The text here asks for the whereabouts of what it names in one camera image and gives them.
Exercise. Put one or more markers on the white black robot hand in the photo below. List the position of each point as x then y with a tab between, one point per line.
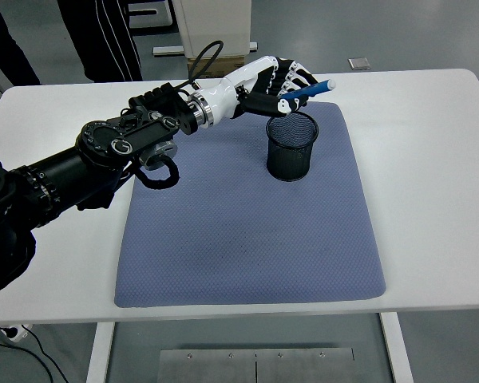
231	89

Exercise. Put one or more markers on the person in striped trousers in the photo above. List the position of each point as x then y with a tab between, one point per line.
104	40

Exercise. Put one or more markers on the white appliance with dark slot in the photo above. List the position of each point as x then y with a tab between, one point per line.
153	14

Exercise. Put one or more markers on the brown cardboard box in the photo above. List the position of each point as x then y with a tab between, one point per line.
219	65

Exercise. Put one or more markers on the white table leg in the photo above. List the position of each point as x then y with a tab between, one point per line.
100	351
395	347

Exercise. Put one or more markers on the black mesh pen holder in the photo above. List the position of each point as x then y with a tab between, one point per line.
289	159

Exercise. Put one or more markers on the blue-grey quilted mat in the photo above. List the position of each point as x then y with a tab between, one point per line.
247	239

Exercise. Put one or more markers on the white power strip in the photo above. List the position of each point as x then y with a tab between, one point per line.
16	333

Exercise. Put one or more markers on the silver base bar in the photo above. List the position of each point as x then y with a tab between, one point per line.
167	50

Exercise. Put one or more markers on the person in dark trousers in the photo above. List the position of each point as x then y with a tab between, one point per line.
4	48

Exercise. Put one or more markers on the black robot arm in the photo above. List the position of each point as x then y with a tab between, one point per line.
64	167

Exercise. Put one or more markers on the small grey floor plate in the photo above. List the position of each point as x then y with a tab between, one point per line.
359	64

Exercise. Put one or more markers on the blue marker pen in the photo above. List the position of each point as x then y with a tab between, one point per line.
317	88

